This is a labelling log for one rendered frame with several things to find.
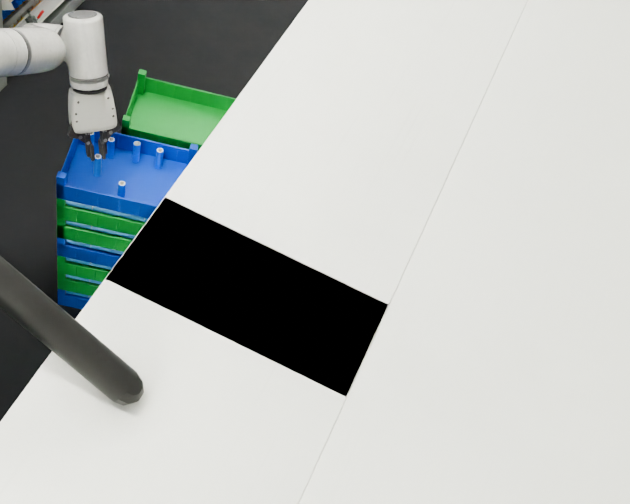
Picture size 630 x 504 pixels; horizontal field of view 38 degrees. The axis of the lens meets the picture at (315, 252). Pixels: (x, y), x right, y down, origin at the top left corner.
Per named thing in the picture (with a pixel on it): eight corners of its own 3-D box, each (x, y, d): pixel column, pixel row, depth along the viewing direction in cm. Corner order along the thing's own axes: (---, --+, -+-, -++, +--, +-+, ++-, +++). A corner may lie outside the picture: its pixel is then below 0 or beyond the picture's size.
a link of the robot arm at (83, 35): (57, 75, 200) (94, 82, 198) (50, 16, 194) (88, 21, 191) (79, 63, 207) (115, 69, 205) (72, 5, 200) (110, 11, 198)
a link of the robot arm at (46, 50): (-42, 67, 180) (50, 59, 207) (27, 79, 175) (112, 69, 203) (-42, 20, 177) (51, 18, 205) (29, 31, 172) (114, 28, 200)
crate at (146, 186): (56, 198, 221) (55, 177, 214) (78, 138, 233) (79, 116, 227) (179, 226, 224) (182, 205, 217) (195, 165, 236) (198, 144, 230)
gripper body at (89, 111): (107, 73, 208) (111, 119, 214) (62, 79, 204) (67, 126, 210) (116, 84, 203) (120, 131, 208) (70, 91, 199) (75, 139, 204)
